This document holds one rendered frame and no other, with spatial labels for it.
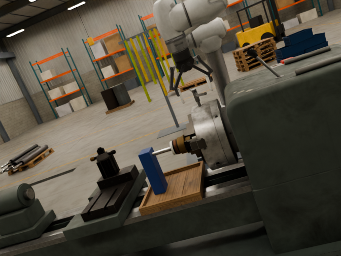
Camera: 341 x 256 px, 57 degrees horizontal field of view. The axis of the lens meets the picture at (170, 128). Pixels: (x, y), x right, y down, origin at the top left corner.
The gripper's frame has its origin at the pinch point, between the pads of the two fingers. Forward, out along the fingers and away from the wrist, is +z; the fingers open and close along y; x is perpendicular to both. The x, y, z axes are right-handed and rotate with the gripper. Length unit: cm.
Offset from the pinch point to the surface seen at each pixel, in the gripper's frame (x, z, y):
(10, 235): 26, 37, -119
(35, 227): 23, 37, -104
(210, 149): -11.5, 21.5, -4.7
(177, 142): 5.4, 19.3, -16.1
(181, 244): 9, 76, -36
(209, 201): -12.7, 44.4, -14.0
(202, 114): -3.5, 8.4, -1.2
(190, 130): 8.2, 17.5, -7.8
